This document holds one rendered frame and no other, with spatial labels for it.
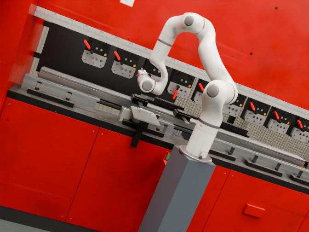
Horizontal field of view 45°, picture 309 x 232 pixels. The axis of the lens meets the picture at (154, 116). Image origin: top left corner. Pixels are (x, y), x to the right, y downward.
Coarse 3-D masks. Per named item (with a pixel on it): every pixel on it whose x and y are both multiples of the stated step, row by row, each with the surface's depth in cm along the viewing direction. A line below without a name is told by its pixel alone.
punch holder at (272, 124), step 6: (276, 108) 265; (270, 114) 270; (282, 114) 266; (288, 114) 268; (270, 120) 267; (276, 120) 267; (282, 120) 268; (288, 120) 268; (264, 126) 273; (270, 126) 267; (276, 126) 268; (282, 126) 269; (288, 126) 269; (282, 132) 270
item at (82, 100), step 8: (24, 80) 236; (32, 80) 237; (40, 80) 238; (24, 88) 238; (40, 88) 239; (48, 88) 240; (56, 88) 240; (64, 88) 241; (64, 96) 243; (72, 96) 243; (80, 96) 244; (88, 96) 245; (80, 104) 246; (88, 104) 246
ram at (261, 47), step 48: (48, 0) 224; (96, 0) 228; (144, 0) 231; (192, 0) 235; (240, 0) 240; (288, 0) 244; (192, 48) 244; (240, 48) 249; (288, 48) 253; (288, 96) 263
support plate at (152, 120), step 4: (132, 108) 246; (136, 108) 251; (132, 112) 236; (136, 112) 239; (140, 112) 244; (136, 116) 229; (140, 116) 233; (144, 116) 237; (148, 116) 241; (152, 116) 245; (140, 120) 228; (144, 120) 228; (148, 120) 232; (152, 120) 236; (156, 120) 240; (152, 124) 230; (156, 124) 230
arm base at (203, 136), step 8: (200, 128) 190; (208, 128) 189; (216, 128) 191; (192, 136) 194; (200, 136) 191; (208, 136) 190; (192, 144) 193; (200, 144) 191; (208, 144) 192; (184, 152) 192; (192, 152) 193; (200, 152) 192; (200, 160) 190; (208, 160) 195
